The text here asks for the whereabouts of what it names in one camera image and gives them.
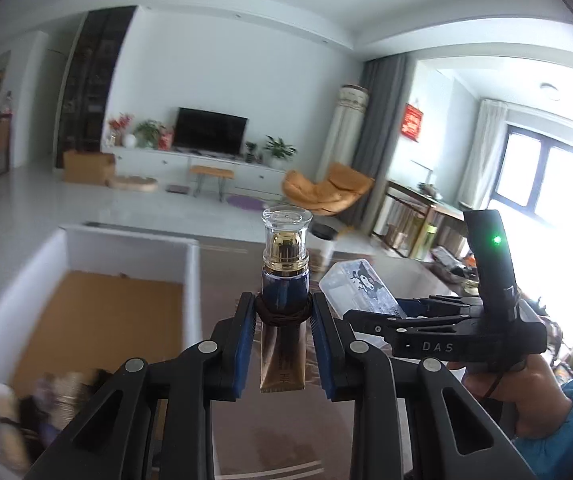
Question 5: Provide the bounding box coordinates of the red flowers white vase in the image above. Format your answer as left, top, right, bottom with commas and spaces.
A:
108, 114, 137, 148

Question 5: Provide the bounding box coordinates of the blue gold serum bottle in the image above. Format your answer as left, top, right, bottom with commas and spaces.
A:
262, 205, 312, 321

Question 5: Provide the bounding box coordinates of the person right hand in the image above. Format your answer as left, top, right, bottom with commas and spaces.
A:
490, 356, 573, 439

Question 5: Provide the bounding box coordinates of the clear jar black lid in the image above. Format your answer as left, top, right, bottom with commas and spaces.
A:
307, 222, 338, 273

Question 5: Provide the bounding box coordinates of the gold cosmetic tube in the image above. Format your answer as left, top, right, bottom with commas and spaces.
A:
259, 322, 307, 393

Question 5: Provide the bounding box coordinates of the wooden bench stool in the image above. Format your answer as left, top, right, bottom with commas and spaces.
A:
188, 164, 236, 204

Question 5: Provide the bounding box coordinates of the grey curtain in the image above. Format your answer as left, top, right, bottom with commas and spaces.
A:
349, 54, 411, 234

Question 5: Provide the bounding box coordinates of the white tv cabinet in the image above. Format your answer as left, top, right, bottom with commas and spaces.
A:
105, 148, 285, 200

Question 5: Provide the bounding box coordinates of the black television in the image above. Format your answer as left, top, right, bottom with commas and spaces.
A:
172, 107, 248, 155

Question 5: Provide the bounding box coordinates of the white floor air conditioner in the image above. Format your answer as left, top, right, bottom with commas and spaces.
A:
315, 84, 369, 181

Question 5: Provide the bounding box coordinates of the white storage box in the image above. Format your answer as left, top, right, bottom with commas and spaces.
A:
0, 226, 202, 479

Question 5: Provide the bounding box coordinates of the green potted plant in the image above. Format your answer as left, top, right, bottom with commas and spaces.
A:
265, 136, 297, 169

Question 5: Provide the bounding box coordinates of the clear cartoon plastic case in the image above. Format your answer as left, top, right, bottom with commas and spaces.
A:
319, 259, 407, 318

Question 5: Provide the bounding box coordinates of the orange lounge chair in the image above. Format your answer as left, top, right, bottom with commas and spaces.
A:
282, 162, 374, 217

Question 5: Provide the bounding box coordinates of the cardboard box on floor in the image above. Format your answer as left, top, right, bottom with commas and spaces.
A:
63, 150, 116, 186

